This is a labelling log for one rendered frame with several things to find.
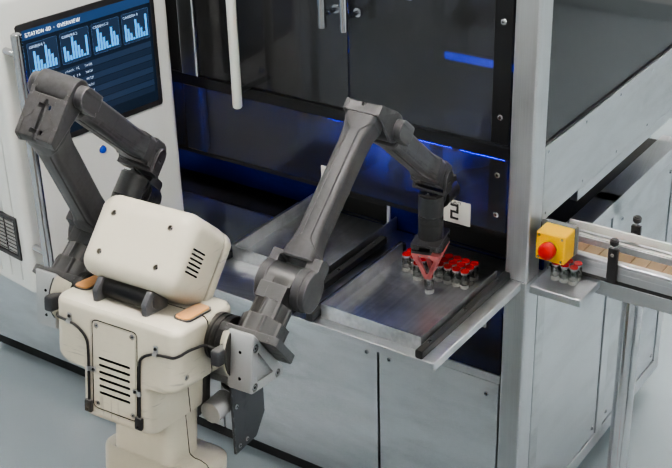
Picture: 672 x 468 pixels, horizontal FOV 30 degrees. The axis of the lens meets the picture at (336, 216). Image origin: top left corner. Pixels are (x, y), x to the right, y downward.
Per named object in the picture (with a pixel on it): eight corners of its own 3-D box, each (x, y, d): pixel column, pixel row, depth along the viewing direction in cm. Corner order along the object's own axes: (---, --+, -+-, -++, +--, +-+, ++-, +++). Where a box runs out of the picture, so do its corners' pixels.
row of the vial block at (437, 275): (405, 267, 300) (405, 250, 298) (470, 287, 291) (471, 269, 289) (400, 271, 298) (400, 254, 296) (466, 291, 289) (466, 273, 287)
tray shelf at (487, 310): (298, 207, 335) (297, 201, 334) (535, 275, 299) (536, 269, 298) (180, 283, 300) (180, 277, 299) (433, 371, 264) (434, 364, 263)
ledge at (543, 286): (554, 267, 302) (555, 260, 301) (605, 281, 295) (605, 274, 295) (528, 292, 292) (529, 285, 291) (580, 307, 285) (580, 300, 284)
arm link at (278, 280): (250, 301, 218) (276, 310, 216) (274, 251, 221) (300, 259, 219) (266, 321, 226) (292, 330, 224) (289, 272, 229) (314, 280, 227)
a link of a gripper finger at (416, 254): (447, 271, 288) (448, 235, 284) (439, 286, 282) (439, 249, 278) (419, 267, 290) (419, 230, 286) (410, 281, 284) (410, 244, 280)
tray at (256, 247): (313, 205, 331) (312, 193, 330) (396, 229, 318) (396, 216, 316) (232, 258, 306) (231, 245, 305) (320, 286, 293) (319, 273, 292)
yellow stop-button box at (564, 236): (548, 245, 292) (550, 218, 288) (577, 253, 288) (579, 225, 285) (534, 258, 286) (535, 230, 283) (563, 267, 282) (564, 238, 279)
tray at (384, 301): (401, 255, 306) (401, 242, 304) (496, 283, 292) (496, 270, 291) (321, 317, 281) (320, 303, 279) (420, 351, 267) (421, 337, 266)
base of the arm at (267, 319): (216, 327, 216) (274, 346, 210) (236, 286, 218) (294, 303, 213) (235, 347, 223) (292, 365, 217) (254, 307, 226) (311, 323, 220)
